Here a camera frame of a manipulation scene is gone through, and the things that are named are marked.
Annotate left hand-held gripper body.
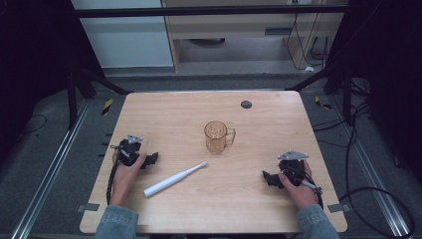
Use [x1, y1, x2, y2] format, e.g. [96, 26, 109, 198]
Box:
[117, 133, 149, 167]

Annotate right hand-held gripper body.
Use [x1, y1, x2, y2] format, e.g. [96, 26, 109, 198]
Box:
[277, 150, 311, 187]

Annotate white electric toothbrush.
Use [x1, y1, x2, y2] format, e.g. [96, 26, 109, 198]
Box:
[142, 160, 209, 199]

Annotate amber glass cup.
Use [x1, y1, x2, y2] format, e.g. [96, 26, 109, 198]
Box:
[203, 119, 237, 155]

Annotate person's left hand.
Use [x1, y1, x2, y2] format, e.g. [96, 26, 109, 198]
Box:
[108, 149, 148, 208]

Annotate person's right hand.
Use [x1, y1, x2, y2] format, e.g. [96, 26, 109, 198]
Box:
[278, 160, 320, 211]

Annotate yellow black tape strip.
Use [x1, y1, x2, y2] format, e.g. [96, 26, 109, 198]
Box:
[101, 98, 114, 117]
[314, 95, 333, 111]

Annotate grey tape patch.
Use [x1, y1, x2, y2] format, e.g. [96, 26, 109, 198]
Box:
[76, 202, 101, 213]
[326, 202, 351, 214]

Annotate black metal stand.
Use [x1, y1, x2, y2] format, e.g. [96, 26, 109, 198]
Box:
[284, 64, 354, 127]
[65, 66, 134, 131]

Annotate white cabinet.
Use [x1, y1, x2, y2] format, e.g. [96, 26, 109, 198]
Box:
[70, 0, 175, 69]

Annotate black curtain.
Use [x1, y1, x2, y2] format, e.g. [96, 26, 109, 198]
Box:
[0, 0, 106, 163]
[326, 0, 422, 185]

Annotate light wooden desk cabinet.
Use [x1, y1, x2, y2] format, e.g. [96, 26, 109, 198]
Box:
[160, 0, 347, 74]

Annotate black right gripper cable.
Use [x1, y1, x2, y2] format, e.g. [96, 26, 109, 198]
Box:
[281, 165, 324, 210]

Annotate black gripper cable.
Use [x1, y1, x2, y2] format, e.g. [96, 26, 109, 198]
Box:
[105, 143, 125, 205]
[281, 165, 324, 210]

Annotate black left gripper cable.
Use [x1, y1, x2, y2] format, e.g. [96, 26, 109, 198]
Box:
[105, 143, 125, 205]

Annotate black looped floor cable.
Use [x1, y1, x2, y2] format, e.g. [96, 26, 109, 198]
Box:
[337, 186, 416, 239]

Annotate aluminium floor rail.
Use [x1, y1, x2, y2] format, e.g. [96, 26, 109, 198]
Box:
[10, 99, 93, 239]
[328, 95, 413, 239]

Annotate thin black floor cable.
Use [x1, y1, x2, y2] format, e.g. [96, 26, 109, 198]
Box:
[18, 114, 49, 137]

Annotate black hanging cables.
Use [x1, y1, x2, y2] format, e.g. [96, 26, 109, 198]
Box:
[286, 12, 331, 72]

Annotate black horizontal frame bar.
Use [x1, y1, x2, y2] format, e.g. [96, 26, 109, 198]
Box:
[61, 4, 350, 19]

